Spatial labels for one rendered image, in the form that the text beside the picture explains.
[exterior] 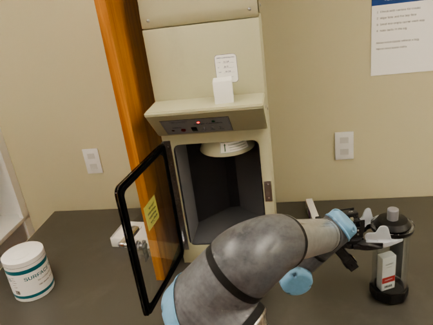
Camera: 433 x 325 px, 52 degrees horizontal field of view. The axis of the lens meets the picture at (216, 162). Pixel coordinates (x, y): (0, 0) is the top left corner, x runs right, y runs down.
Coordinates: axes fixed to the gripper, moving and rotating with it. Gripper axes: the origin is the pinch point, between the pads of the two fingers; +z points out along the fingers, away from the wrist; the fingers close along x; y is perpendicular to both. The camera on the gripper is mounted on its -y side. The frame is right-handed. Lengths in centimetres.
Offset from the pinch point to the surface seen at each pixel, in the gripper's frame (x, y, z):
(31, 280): 26, -14, -104
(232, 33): 25, 53, -33
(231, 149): 28.7, 18.6, -36.4
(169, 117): 20, 34, -53
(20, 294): 26, -18, -109
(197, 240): 32, -14, -51
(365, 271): 11.3, -20.7, -1.3
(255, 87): 24, 38, -28
